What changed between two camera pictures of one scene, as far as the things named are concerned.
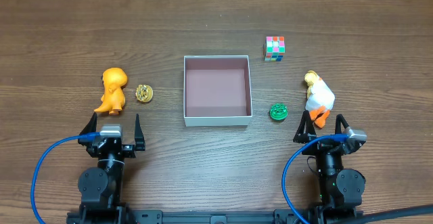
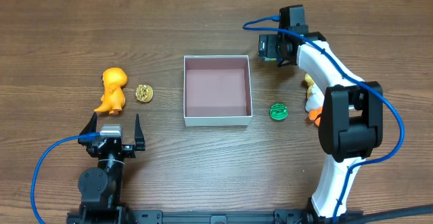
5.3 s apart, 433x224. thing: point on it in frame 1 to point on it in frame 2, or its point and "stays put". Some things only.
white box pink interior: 217,91 stays put
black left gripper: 113,148 stays put
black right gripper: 325,146 to 267,48
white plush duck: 321,98 stays put
